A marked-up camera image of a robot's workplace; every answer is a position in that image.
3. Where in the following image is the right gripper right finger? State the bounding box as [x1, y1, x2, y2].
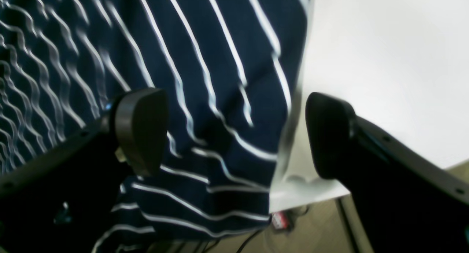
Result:
[305, 92, 469, 253]

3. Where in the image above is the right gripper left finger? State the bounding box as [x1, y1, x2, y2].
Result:
[0, 88, 169, 253]

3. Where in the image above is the navy white striped t-shirt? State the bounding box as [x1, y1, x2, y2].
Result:
[1, 0, 312, 253]

